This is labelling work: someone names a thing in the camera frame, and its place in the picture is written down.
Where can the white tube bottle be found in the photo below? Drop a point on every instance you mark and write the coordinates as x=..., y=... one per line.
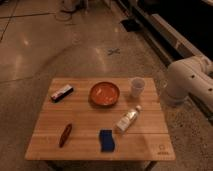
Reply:
x=127, y=119

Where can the orange round bowl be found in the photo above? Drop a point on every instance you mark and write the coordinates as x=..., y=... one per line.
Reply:
x=104, y=94

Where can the long white rail frame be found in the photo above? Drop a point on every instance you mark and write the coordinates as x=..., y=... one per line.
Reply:
x=184, y=27

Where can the clear plastic cup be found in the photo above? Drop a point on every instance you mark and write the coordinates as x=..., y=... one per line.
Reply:
x=137, y=86

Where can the red marker pen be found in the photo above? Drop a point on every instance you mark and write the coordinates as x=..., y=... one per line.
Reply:
x=65, y=135

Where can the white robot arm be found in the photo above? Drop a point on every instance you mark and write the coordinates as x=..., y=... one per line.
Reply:
x=189, y=76

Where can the wooden folding table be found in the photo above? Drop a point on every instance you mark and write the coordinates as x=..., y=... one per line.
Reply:
x=75, y=129

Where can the black white eraser block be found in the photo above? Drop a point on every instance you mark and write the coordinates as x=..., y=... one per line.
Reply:
x=61, y=93

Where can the blue sponge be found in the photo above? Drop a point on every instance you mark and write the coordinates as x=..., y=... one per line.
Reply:
x=106, y=141

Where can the black floor mat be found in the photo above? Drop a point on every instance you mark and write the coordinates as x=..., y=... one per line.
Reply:
x=130, y=25

